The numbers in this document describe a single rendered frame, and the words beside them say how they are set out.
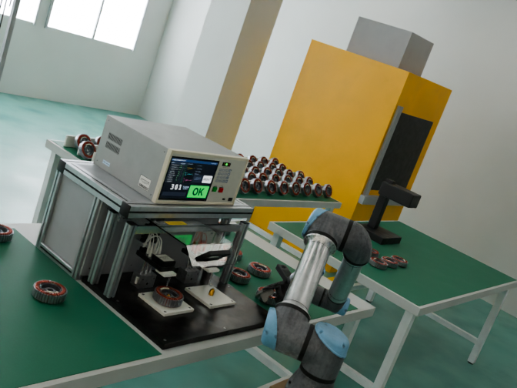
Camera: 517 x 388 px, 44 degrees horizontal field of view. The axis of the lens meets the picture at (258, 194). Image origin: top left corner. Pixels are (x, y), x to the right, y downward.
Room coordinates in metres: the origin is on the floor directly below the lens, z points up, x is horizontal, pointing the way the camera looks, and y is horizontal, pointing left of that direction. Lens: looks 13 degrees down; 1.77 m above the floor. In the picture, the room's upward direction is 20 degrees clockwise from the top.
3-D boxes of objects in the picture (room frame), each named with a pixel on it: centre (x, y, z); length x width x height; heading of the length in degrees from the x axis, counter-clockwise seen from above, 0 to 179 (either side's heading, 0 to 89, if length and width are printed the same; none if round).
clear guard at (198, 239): (2.19, 0.19, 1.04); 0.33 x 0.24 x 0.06; 54
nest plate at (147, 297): (2.18, 0.18, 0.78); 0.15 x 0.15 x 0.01; 54
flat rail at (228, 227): (2.34, 0.19, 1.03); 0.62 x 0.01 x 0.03; 144
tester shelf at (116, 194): (2.47, 0.37, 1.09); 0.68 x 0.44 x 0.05; 144
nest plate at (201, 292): (2.38, 0.04, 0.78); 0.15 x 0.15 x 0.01; 54
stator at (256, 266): (2.90, -0.13, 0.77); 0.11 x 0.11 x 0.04
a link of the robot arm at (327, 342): (1.81, -0.35, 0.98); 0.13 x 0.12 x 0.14; 83
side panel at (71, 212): (2.25, 0.63, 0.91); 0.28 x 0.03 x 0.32; 54
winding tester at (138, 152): (2.48, 0.37, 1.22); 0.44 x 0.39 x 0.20; 144
